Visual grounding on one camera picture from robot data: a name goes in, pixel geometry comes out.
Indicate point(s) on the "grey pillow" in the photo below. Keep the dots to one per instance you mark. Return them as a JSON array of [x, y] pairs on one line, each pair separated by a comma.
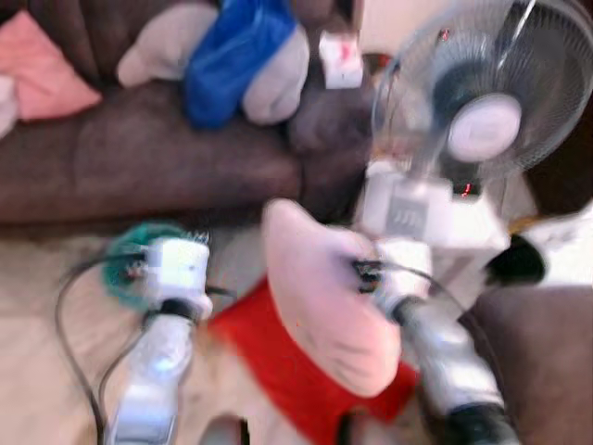
[[273, 83]]

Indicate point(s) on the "light pink cloth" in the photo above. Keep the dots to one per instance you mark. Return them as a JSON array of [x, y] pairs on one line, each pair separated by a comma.
[[6, 107]]

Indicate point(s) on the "grey robot left leg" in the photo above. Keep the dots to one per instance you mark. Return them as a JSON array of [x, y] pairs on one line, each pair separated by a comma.
[[222, 432]]

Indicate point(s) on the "brown fabric sofa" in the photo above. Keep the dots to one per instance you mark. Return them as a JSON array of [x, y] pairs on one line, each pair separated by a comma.
[[139, 158]]

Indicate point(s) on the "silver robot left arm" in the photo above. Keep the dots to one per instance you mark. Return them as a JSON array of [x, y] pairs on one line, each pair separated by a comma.
[[153, 380]]

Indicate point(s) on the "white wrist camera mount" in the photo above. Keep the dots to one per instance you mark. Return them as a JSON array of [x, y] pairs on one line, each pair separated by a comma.
[[408, 264], [176, 269]]

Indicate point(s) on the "teal round basket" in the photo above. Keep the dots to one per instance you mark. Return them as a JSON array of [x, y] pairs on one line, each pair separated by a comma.
[[120, 269]]

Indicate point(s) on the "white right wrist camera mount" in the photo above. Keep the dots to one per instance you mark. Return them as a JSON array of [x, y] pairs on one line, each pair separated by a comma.
[[408, 264]]

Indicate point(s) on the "white pedestal fan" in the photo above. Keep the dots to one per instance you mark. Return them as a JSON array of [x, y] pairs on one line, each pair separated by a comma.
[[482, 125]]

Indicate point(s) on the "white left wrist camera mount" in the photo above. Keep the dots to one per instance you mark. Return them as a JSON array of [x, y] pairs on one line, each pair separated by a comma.
[[176, 269]]

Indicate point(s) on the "white tissue box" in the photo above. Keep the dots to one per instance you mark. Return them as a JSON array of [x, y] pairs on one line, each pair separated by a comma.
[[341, 65]]

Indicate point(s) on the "salmon pink pillow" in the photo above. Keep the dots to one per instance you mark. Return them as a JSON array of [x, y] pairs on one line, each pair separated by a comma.
[[42, 79]]

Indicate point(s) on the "pale pink pillow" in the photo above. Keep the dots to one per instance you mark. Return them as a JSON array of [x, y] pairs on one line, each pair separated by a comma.
[[315, 297]]

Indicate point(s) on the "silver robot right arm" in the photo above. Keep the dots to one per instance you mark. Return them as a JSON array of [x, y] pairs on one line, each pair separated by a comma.
[[449, 362]]

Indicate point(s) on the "white object with black hole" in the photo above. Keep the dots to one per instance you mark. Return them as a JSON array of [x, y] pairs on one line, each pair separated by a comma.
[[565, 250]]

